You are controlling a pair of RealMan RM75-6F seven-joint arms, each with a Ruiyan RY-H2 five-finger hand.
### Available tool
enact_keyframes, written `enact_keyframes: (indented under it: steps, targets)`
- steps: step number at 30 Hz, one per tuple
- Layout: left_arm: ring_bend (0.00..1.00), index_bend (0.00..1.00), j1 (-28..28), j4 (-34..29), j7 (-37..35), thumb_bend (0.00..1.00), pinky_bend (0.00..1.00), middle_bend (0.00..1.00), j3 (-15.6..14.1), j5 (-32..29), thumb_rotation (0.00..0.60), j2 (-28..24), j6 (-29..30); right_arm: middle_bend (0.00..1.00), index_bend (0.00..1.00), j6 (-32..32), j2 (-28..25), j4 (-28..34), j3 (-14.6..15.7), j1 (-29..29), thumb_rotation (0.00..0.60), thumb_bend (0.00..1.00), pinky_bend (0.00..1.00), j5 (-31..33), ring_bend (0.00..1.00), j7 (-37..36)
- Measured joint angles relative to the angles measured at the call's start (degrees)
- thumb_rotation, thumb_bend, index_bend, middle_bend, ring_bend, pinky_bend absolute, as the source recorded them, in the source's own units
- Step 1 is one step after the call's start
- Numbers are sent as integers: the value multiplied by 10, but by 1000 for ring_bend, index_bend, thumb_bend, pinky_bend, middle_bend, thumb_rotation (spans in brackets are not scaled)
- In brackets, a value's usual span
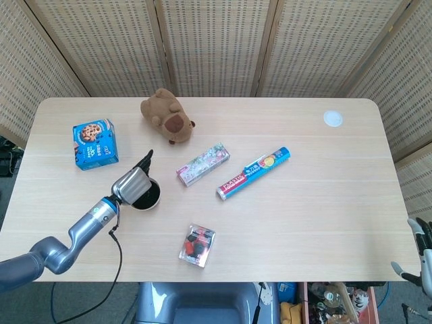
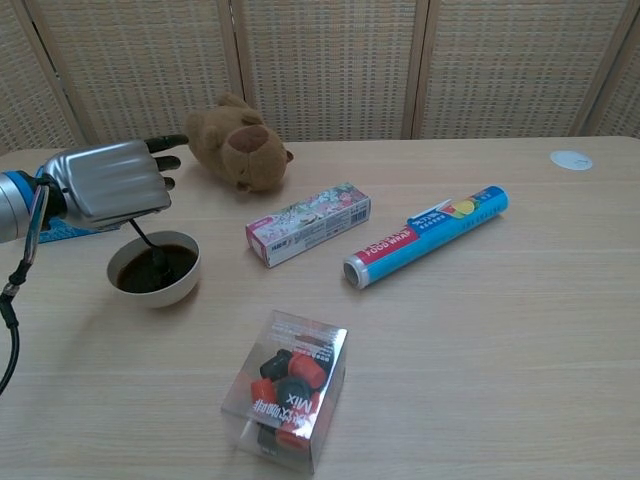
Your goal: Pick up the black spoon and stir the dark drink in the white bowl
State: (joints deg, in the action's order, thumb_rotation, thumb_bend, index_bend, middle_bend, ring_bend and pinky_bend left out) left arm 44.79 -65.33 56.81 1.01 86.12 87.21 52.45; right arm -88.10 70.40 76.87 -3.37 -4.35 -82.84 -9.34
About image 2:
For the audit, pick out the blue food wrap roll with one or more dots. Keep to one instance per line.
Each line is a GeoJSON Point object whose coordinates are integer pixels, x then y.
{"type": "Point", "coordinates": [425, 240]}

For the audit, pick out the black plastic spoon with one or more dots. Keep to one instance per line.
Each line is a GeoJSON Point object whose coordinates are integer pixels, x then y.
{"type": "Point", "coordinates": [145, 240]}

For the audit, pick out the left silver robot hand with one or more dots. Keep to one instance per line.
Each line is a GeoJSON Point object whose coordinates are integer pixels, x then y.
{"type": "Point", "coordinates": [110, 180]}

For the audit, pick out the clear box of capsules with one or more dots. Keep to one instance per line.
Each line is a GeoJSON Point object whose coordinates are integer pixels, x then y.
{"type": "Point", "coordinates": [285, 395]}

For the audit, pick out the woven rattan folding screen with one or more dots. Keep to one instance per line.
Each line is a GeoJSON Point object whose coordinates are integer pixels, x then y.
{"type": "Point", "coordinates": [325, 65]}

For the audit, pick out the white bowl of black coffee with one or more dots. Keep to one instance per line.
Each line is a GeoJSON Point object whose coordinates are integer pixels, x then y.
{"type": "Point", "coordinates": [160, 298]}

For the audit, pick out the floral toothpaste box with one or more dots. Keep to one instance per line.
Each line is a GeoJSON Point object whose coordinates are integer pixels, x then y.
{"type": "Point", "coordinates": [305, 225]}

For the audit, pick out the blue cookie box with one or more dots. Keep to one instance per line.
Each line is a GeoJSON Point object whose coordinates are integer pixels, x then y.
{"type": "Point", "coordinates": [60, 234]}

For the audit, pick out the brown capybara plush toy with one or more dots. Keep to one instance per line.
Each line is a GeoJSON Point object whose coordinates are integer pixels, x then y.
{"type": "Point", "coordinates": [235, 150]}

